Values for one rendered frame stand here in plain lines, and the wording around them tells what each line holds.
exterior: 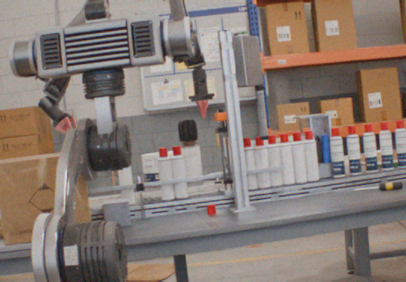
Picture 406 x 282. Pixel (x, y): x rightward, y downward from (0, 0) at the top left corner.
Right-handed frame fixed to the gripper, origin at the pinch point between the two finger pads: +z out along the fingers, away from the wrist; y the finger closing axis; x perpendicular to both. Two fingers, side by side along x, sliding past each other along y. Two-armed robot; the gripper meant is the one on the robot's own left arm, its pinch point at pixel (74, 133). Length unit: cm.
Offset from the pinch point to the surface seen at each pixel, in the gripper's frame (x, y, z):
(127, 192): -0.9, -14.3, 32.4
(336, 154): -68, 2, 82
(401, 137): -94, 7, 98
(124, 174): -5.1, -14.4, 26.8
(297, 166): -54, -1, 73
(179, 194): -14, -10, 47
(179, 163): -22.6, -9.9, 38.7
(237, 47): -69, -21, 24
